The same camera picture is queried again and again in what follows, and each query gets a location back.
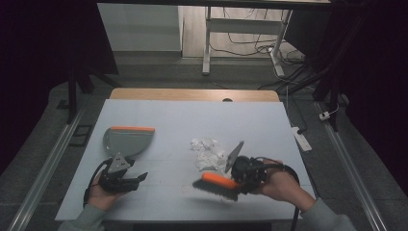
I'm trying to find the black rectangular floor frame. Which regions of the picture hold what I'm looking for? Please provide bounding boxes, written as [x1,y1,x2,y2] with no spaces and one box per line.
[68,123,94,148]

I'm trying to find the black metal stand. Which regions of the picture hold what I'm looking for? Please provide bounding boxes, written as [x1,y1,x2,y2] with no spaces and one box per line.
[282,13,370,133]
[65,57,122,125]

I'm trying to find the tangle of black floor cables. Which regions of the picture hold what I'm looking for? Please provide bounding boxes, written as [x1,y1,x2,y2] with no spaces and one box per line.
[210,7,310,91]

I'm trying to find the grey dustpan with orange edge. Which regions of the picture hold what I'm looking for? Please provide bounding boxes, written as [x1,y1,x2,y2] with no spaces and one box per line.
[102,125,156,159]

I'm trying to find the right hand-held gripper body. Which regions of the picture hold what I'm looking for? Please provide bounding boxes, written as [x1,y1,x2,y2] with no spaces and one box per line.
[223,140,269,195]

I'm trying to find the wooden table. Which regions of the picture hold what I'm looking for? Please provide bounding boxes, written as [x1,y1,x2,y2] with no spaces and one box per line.
[109,88,281,103]

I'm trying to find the white power strip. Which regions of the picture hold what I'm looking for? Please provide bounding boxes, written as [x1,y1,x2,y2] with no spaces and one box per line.
[291,126,313,153]

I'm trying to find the white foam board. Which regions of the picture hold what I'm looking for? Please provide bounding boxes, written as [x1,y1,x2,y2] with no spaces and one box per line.
[55,98,317,223]

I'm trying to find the person's right hand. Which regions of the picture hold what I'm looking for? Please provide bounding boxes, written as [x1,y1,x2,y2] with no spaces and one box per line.
[251,157,318,214]

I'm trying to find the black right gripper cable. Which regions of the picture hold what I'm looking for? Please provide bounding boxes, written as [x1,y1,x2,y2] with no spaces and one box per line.
[253,155,302,231]

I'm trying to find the white metal desk frame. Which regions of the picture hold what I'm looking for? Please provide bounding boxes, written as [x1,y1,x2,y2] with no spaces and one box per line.
[201,5,294,78]

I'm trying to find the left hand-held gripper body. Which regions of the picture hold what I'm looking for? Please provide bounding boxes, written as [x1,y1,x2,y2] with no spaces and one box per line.
[97,152,140,194]

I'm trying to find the orange brush with grey bristles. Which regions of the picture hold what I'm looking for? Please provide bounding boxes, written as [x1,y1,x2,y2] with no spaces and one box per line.
[191,170,242,203]

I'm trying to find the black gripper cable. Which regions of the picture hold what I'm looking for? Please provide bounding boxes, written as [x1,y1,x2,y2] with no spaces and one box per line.
[82,158,110,207]
[253,155,302,231]

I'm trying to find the white cabinet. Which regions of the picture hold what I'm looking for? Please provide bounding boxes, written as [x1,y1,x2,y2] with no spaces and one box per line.
[96,3,185,53]

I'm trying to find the person's left hand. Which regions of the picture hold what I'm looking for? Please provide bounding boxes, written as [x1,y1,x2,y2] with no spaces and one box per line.
[86,171,127,213]

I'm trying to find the white paper scraps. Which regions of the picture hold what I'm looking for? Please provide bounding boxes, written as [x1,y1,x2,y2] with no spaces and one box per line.
[190,137,230,172]

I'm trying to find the aluminium rail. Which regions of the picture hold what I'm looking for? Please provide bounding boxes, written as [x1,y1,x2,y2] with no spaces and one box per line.
[7,109,85,231]
[315,101,388,231]

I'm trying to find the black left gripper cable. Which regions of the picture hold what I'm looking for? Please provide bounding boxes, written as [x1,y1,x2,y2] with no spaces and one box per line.
[82,158,110,207]

